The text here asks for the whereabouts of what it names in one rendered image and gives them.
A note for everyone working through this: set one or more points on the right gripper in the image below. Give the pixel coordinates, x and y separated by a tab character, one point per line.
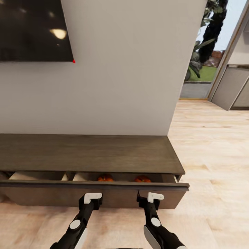
143	203

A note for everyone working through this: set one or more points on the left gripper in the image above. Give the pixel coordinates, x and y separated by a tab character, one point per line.
93	205

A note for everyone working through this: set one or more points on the wall mounted tv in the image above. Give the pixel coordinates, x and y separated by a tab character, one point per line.
34	31

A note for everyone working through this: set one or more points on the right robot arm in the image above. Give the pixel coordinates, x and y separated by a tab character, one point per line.
156	234

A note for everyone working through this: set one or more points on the pumpkin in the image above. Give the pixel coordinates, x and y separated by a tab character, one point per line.
105	177
142	178

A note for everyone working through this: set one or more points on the fixed window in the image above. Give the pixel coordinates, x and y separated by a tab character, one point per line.
219	26

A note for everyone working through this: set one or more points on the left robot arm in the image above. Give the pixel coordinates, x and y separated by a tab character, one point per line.
77	231

